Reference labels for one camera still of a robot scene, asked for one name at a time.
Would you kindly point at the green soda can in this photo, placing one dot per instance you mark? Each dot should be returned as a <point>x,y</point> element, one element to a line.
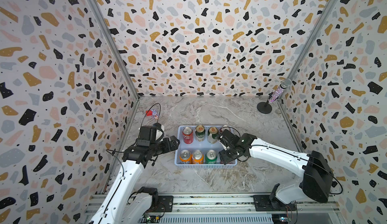
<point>211,157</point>

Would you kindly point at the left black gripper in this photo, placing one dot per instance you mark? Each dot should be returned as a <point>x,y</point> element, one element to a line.
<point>167,148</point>

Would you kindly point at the green white gold-top can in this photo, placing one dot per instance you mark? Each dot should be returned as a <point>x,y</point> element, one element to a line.
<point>212,135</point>

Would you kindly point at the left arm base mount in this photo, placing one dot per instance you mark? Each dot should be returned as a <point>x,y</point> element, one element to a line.
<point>141,203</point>

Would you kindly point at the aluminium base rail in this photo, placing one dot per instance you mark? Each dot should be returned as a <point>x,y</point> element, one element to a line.
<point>229,208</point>

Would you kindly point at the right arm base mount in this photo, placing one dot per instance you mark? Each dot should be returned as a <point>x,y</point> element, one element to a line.
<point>264,203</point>

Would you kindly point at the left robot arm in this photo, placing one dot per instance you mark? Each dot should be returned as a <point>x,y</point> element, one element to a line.
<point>124,205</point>

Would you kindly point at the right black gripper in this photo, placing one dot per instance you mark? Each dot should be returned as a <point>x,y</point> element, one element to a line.
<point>222,156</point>

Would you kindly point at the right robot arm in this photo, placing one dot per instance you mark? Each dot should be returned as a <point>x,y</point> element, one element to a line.
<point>314,176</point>

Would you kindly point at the red cola can back left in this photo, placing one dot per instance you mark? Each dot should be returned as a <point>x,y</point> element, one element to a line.
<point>187,134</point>

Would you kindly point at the light blue plastic basket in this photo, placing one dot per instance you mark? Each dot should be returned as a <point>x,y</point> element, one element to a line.
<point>204,146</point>

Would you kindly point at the small red toy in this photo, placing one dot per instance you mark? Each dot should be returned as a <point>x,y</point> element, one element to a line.
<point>153,113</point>

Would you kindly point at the orange soda can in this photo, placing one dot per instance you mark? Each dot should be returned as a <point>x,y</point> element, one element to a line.
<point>185,157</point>
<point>197,157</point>

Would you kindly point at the glitter microphone on stand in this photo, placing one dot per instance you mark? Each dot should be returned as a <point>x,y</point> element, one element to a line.
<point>265,107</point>

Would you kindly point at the orange soda can front left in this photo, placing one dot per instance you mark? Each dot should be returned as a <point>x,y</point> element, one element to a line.
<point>185,157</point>

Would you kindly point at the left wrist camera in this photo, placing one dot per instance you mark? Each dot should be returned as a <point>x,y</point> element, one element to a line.
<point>150,134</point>

